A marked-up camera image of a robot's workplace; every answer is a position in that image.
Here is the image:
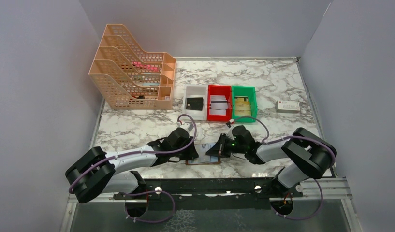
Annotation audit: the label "white VIP credit card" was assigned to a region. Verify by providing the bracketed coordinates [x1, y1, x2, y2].
[195, 144, 213, 163]

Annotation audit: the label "brown leather card holder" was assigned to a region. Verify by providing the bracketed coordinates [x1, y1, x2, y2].
[185, 143, 221, 166]

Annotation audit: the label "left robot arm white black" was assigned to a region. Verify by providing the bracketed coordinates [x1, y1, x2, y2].
[65, 123, 198, 203]

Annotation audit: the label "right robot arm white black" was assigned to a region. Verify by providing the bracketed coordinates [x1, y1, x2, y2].
[206, 125, 337, 192]

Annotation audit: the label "gold cards in green bin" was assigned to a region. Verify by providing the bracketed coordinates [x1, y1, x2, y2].
[234, 96, 251, 116]

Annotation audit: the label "black card in white bin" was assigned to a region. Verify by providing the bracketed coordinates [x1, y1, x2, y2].
[185, 97, 204, 111]

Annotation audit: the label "white cards in red bin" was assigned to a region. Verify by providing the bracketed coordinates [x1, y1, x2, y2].
[209, 95, 229, 116]

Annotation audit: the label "small white card box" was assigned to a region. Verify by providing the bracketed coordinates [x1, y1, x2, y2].
[276, 100, 301, 113]

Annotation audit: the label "white plastic bin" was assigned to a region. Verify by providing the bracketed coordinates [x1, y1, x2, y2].
[182, 84, 208, 121]

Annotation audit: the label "red plastic bin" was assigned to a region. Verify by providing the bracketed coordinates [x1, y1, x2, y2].
[207, 85, 233, 121]

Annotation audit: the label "green plastic bin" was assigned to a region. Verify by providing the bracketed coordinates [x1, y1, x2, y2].
[232, 86, 258, 123]

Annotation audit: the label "peach plastic file organizer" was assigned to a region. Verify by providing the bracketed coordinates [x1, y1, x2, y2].
[88, 24, 176, 110]

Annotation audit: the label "pink item in organizer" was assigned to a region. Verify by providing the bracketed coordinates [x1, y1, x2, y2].
[132, 61, 159, 73]

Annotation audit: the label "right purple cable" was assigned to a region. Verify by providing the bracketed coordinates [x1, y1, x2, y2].
[227, 116, 337, 167]

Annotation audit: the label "purple cable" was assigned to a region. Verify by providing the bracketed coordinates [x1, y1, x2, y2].
[227, 116, 337, 167]
[68, 114, 198, 194]

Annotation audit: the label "black mounting rail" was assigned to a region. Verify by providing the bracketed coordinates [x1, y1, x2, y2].
[113, 177, 303, 211]

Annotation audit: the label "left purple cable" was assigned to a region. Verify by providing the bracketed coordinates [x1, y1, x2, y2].
[68, 114, 198, 194]

